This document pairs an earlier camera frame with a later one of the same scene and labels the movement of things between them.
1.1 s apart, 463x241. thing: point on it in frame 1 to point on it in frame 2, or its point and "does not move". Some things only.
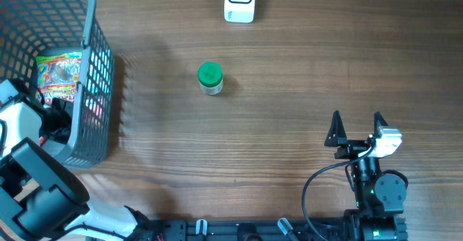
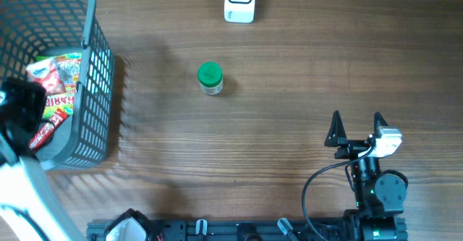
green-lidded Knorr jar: x=210 y=78 does not move
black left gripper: x=61 y=134 to x=37 y=90
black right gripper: x=338 y=137 does not move
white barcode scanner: x=239 y=1 does not move
